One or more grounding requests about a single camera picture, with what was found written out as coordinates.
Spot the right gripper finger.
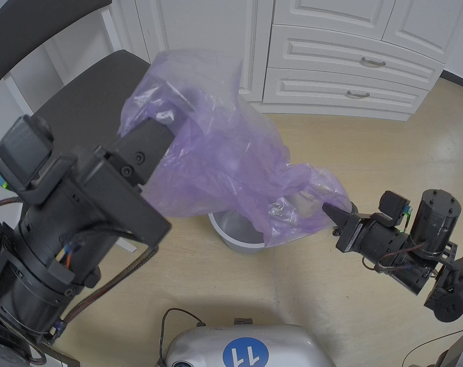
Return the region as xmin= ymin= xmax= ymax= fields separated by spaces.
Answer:
xmin=322 ymin=203 xmax=356 ymax=229

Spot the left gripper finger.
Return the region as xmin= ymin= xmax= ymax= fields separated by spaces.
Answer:
xmin=113 ymin=117 xmax=175 ymax=187

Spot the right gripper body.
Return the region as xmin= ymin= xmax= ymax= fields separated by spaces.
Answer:
xmin=335 ymin=212 xmax=404 ymax=267

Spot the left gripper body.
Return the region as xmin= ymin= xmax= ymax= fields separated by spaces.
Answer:
xmin=19 ymin=145 xmax=173 ymax=287

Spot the purple plastic bag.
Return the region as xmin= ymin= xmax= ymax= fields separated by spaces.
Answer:
xmin=118 ymin=49 xmax=351 ymax=248

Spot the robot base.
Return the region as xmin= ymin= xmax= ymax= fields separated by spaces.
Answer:
xmin=155 ymin=318 xmax=337 ymax=367

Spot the pale grey trash bin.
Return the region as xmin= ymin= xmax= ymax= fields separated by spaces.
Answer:
xmin=208 ymin=211 xmax=266 ymax=256

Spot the white chair dark grey seat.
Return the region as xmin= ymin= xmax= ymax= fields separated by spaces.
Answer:
xmin=0 ymin=0 xmax=155 ymax=254

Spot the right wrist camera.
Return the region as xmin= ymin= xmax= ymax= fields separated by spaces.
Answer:
xmin=371 ymin=190 xmax=411 ymax=228

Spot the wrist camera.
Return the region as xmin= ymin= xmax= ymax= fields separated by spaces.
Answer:
xmin=371 ymin=190 xmax=411 ymax=228
xmin=0 ymin=115 xmax=80 ymax=206

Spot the black cable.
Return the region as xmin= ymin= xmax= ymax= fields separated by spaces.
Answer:
xmin=44 ymin=244 xmax=159 ymax=345
xmin=160 ymin=308 xmax=206 ymax=367

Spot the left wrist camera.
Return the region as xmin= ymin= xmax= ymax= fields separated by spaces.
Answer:
xmin=0 ymin=115 xmax=80 ymax=206

